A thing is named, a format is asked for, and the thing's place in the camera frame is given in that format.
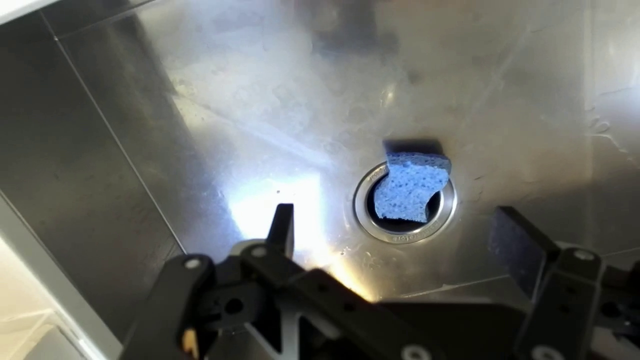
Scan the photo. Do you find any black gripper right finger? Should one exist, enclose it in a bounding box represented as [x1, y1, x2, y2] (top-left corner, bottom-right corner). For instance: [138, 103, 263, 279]
[490, 204, 640, 360]

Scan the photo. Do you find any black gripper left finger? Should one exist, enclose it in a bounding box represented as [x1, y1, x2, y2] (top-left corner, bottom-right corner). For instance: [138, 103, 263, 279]
[118, 201, 437, 360]

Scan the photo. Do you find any blue sponge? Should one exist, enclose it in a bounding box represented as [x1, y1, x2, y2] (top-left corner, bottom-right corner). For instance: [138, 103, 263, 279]
[372, 136, 455, 225]

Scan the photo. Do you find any round sink drain hole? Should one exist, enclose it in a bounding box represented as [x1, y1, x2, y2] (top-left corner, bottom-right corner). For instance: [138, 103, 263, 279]
[350, 157, 460, 246]

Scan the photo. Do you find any stainless steel sink basin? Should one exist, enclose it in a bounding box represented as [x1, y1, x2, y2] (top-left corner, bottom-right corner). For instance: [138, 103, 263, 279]
[0, 0, 640, 360]

